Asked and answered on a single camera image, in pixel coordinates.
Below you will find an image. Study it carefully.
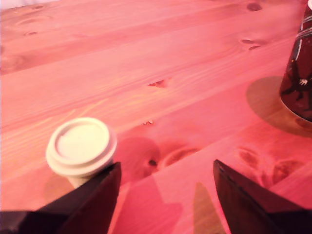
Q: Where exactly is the cream coffee capsule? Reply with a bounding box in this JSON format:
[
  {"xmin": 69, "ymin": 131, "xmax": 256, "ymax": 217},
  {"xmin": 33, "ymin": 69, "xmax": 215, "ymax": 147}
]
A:
[{"xmin": 45, "ymin": 117, "xmax": 117, "ymax": 189}]

